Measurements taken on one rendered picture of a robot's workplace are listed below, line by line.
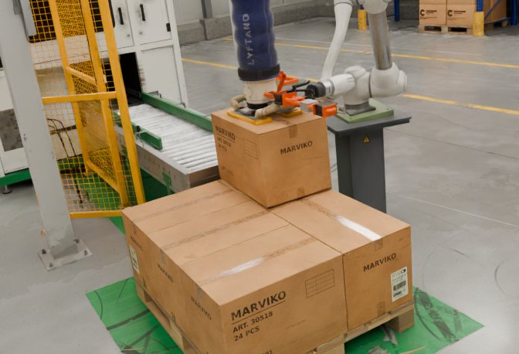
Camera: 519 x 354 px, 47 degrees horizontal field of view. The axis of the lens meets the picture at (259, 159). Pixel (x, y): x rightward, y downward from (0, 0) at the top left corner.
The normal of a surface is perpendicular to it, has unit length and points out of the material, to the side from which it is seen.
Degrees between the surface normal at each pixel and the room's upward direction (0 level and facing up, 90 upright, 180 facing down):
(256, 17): 76
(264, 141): 90
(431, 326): 0
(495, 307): 0
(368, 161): 90
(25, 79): 90
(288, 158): 90
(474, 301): 0
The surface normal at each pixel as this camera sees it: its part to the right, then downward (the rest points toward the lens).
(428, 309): -0.11, -0.94
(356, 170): 0.28, 0.29
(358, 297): 0.51, 0.23
